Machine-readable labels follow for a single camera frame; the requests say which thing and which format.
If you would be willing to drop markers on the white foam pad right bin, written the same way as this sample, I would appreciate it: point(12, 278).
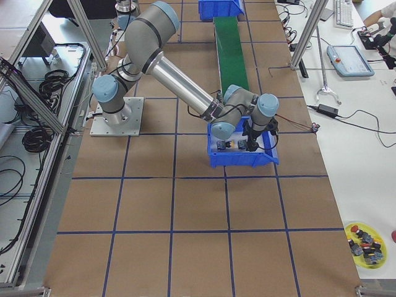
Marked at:
point(262, 141)

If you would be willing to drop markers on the blue left bin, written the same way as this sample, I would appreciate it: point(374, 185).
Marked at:
point(208, 9)

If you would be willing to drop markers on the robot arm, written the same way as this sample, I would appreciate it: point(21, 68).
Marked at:
point(144, 39)
point(126, 11)

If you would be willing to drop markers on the red push button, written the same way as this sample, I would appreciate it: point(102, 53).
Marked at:
point(242, 145)

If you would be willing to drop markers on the yellow push button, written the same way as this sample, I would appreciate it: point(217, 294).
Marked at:
point(223, 145)

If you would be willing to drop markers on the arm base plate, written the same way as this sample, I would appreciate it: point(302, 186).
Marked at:
point(124, 123)

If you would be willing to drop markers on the blue right bin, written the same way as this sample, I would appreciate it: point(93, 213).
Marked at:
point(261, 156)

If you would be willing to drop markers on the yellow plate of buttons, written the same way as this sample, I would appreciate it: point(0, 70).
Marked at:
point(366, 245)

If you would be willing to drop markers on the aluminium profile post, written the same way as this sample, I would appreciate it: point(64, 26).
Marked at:
point(308, 30)

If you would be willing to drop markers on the teach pendant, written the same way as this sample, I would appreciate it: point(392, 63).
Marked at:
point(348, 61)

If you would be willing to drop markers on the green conveyor belt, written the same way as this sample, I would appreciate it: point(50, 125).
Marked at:
point(231, 64)

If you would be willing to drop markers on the black power adapter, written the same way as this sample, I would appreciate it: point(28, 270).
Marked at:
point(327, 110)

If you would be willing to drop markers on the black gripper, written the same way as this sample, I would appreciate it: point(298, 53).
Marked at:
point(252, 135)

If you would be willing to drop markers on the blue bin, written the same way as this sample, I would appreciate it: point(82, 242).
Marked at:
point(208, 9)
point(261, 156)

